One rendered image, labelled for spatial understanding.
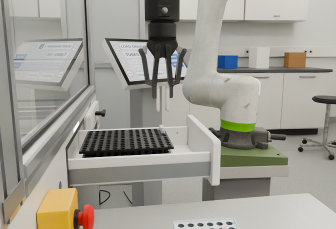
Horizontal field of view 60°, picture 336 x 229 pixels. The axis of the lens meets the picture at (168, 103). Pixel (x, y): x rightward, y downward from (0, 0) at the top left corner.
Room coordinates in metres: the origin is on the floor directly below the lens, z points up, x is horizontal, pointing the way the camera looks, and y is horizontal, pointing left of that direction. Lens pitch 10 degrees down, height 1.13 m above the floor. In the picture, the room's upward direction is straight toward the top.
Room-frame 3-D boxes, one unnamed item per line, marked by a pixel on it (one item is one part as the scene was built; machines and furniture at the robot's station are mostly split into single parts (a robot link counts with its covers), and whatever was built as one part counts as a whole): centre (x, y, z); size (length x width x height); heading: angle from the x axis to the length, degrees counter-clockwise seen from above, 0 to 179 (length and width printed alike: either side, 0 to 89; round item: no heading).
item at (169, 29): (0.80, 0.02, 1.16); 0.08 x 0.07 x 0.09; 99
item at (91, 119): (1.04, 0.27, 0.87); 0.29 x 0.02 x 0.11; 9
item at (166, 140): (0.76, 0.01, 0.90); 0.18 x 0.02 x 0.01; 9
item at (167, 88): (0.80, 0.00, 1.00); 0.03 x 0.01 x 0.07; 9
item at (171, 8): (0.79, 0.01, 1.23); 0.12 x 0.09 x 0.06; 9
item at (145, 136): (0.74, 0.11, 0.87); 0.22 x 0.18 x 0.06; 99
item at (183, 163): (0.74, 0.12, 0.86); 0.40 x 0.26 x 0.06; 99
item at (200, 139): (0.77, -0.09, 0.87); 0.29 x 0.02 x 0.11; 9
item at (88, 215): (0.41, 0.13, 0.88); 0.04 x 0.03 x 0.04; 9
